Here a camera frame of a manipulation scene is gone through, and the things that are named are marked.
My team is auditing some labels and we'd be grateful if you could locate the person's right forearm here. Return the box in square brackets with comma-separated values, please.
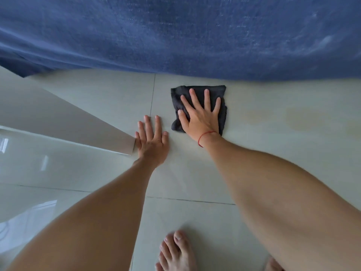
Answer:
[199, 133, 361, 271]

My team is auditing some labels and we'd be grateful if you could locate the red string bracelet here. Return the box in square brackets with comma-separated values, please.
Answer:
[198, 131, 219, 148]

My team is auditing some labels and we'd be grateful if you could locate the person's left forearm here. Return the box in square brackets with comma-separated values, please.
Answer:
[7, 158, 157, 271]

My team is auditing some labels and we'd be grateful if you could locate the person's right hand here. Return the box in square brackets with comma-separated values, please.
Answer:
[177, 88, 222, 140]

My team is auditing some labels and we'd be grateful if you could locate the black cleaning cloth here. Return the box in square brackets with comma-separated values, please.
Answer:
[170, 85, 228, 136]

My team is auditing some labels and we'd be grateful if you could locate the blue fabric curtain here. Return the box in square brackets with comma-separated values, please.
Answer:
[0, 0, 361, 82]

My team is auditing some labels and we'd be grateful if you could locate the person's left foot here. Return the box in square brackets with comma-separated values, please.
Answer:
[155, 230, 198, 271]

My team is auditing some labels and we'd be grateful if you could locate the person's left hand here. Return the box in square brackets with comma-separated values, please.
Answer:
[134, 115, 170, 168]

